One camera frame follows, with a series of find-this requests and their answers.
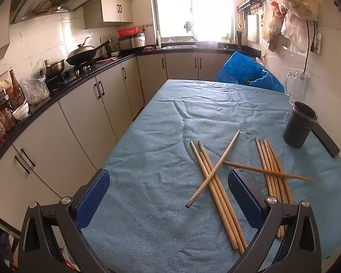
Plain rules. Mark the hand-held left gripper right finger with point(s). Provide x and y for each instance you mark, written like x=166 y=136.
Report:
x=244 y=196

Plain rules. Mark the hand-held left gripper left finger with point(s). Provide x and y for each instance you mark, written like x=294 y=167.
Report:
x=92 y=196

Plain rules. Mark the dark grey perforated utensil holder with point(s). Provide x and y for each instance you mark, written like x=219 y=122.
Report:
x=297 y=130

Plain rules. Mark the cream lower kitchen cabinets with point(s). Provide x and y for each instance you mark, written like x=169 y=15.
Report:
x=82 y=113

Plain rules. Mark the blue towel tablecloth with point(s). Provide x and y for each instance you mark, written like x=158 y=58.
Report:
x=173 y=136

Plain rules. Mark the black flat rectangular object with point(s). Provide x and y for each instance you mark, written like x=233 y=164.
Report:
x=326 y=140

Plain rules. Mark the white bowl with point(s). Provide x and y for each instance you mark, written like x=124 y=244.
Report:
x=20 y=113

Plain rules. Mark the black kitchen countertop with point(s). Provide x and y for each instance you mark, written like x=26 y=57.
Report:
x=56 y=90

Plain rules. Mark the red jar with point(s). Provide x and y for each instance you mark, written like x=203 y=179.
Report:
x=7 y=119

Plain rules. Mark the clear plastic bag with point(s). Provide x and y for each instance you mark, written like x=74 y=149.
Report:
x=35 y=91

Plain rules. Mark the clear glass mug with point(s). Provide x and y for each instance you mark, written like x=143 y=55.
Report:
x=301 y=86

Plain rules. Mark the blue plastic bag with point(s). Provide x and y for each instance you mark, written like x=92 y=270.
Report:
x=244 y=71

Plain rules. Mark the black gas stove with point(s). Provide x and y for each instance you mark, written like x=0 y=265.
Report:
x=79 y=71

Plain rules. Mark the dark sauce bottle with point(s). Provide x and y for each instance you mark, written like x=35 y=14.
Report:
x=17 y=93

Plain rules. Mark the steel cooking pot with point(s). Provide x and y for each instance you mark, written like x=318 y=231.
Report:
x=55 y=68

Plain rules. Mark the red label condiment bottle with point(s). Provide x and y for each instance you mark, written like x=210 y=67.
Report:
x=2 y=96

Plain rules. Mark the pink cloth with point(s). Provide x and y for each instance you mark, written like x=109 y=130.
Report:
x=106 y=60
x=148 y=48

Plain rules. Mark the black wok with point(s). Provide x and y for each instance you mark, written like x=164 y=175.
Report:
x=79 y=59

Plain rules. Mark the steel wok lid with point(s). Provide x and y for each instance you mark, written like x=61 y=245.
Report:
x=82 y=49

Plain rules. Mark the silver kitchen appliance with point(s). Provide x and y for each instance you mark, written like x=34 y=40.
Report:
x=130 y=43

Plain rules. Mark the steel sink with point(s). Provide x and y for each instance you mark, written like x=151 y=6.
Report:
x=177 y=46

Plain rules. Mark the white cutting board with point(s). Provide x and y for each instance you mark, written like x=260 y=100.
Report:
x=253 y=28

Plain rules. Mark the white bottle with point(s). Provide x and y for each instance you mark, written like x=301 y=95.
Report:
x=158 y=41

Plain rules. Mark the red plastic basin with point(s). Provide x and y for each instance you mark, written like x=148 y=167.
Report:
x=128 y=31

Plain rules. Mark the clear hanging plastic bags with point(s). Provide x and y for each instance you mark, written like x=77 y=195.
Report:
x=292 y=31

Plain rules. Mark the steel range hood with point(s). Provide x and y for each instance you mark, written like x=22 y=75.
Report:
x=54 y=4

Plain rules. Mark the kitchen window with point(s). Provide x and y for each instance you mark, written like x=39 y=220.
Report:
x=187 y=5

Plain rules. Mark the metal frame chair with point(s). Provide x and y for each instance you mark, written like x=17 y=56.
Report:
x=2 y=227

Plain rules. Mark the wall chopstick holder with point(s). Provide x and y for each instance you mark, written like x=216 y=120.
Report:
x=239 y=39

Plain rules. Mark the wall socket with plug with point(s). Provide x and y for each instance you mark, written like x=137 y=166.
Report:
x=315 y=44

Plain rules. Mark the cream wall cabinet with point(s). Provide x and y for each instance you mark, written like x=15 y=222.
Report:
x=116 y=11

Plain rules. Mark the black wall rack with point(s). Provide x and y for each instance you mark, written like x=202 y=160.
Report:
x=250 y=5

